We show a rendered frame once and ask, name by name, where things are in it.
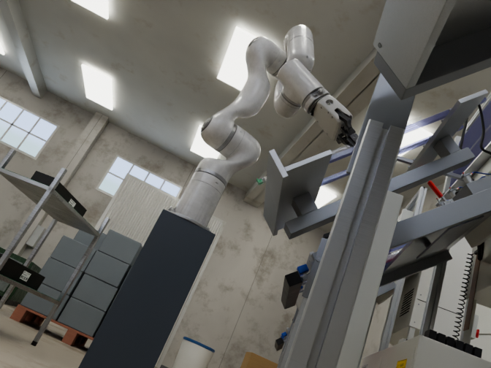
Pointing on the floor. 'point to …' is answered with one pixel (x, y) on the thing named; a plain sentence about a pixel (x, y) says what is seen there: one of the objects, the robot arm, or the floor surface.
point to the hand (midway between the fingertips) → (354, 143)
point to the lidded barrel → (193, 355)
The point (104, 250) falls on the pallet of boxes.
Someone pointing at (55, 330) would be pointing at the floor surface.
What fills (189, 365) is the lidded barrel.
